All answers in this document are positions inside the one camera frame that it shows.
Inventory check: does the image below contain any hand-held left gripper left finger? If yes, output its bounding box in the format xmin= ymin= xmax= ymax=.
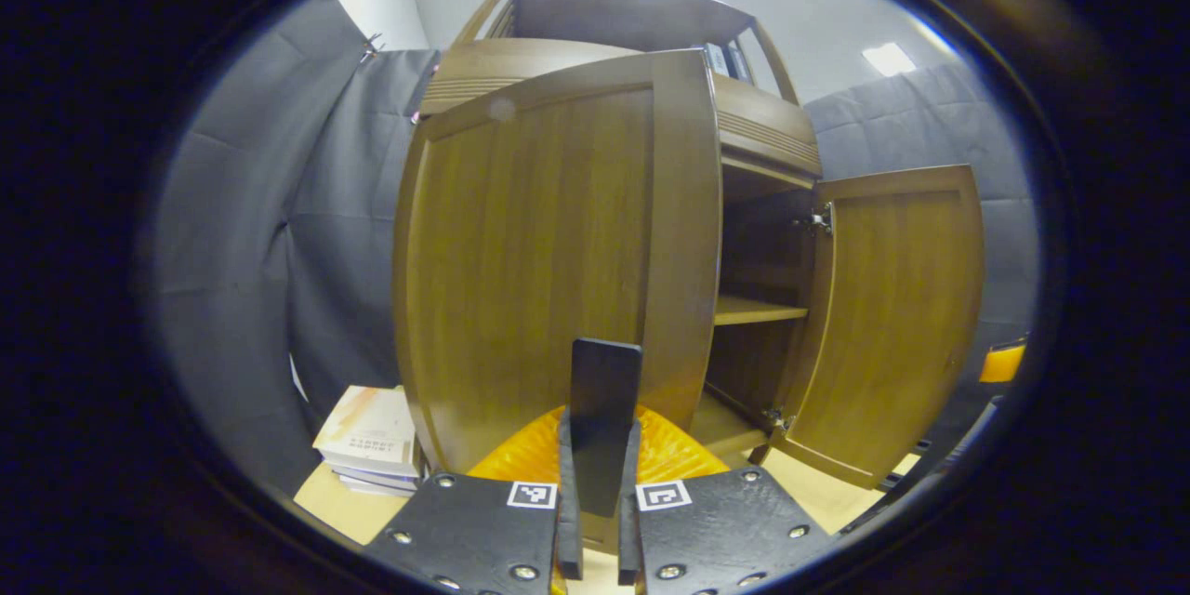
xmin=363 ymin=404 xmax=584 ymax=595

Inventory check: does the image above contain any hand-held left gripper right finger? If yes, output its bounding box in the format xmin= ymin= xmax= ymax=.
xmin=618 ymin=404 xmax=838 ymax=595

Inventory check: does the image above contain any small ceiling light panel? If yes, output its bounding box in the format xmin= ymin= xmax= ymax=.
xmin=862 ymin=42 xmax=918 ymax=78

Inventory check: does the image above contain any thin white book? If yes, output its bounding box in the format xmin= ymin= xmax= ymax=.
xmin=330 ymin=465 xmax=421 ymax=497

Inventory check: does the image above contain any wooden double-door shoe cabinet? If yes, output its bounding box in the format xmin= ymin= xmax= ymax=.
xmin=392 ymin=0 xmax=986 ymax=491

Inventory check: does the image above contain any beige cover book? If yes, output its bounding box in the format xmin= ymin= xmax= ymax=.
xmin=313 ymin=385 xmax=419 ymax=475

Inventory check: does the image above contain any black backdrop cloth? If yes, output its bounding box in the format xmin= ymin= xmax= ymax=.
xmin=149 ymin=0 xmax=1038 ymax=503

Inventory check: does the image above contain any wooden shoe cabinet door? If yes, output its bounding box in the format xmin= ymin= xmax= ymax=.
xmin=770 ymin=165 xmax=986 ymax=491
xmin=392 ymin=49 xmax=724 ymax=475

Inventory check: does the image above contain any wooden inner shelf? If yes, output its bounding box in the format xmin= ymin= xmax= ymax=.
xmin=714 ymin=295 xmax=810 ymax=327

